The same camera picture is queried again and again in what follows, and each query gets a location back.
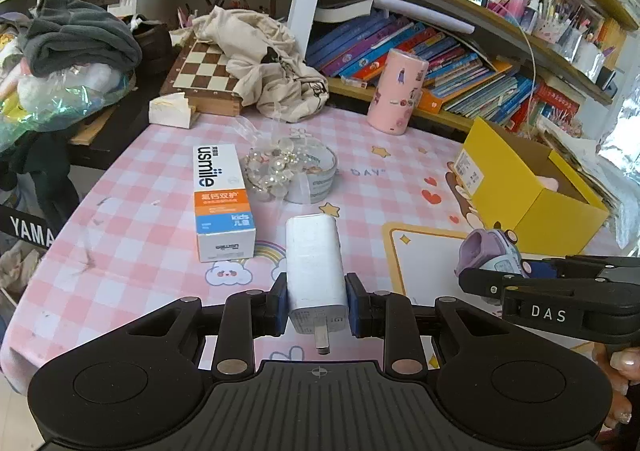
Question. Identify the desk organizer with pens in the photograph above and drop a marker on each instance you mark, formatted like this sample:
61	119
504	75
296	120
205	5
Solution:
570	31

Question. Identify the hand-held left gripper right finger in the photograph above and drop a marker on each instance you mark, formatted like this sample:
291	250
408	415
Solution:
351	306

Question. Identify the wooden chessboard box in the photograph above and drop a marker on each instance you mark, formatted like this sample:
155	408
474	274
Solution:
200	76

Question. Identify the beige cloth bag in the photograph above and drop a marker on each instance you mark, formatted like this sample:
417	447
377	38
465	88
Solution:
260	61

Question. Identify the person's right hand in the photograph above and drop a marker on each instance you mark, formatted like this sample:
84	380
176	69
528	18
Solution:
622	373

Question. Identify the white lamp bar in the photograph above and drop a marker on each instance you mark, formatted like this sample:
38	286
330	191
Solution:
425	13

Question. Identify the white charger plug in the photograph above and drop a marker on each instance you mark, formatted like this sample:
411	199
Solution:
312	256

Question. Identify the dark brown bag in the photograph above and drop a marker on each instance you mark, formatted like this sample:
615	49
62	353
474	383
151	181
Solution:
150	46

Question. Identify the yellow cardboard box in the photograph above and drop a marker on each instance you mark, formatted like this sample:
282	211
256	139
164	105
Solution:
520	211

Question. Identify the iridescent plastic bag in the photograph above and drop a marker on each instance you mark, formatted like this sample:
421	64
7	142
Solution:
55	101

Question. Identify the row of colourful books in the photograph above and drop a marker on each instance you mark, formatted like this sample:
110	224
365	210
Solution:
450	71

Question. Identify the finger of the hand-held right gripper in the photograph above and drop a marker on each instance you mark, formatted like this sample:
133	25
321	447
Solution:
480	283
590	263

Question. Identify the pink cylinder canister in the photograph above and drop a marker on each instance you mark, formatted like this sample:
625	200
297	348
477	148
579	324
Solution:
397	91

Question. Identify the thick white paperback book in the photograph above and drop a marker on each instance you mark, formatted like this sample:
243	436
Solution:
345	11

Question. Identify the clear tape roll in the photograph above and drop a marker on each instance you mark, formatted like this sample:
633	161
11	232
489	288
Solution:
320	181

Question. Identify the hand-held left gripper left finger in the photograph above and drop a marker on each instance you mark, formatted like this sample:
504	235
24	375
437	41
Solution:
277	311

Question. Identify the white orange toothpaste box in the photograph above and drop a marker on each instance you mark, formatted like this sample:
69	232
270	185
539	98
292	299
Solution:
220	201

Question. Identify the grey folded cloth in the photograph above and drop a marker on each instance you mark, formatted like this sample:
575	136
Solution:
80	36

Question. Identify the white tissue box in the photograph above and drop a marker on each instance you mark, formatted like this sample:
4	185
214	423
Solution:
170	111

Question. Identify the black keyboard instrument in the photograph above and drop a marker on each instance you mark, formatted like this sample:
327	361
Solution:
27	228

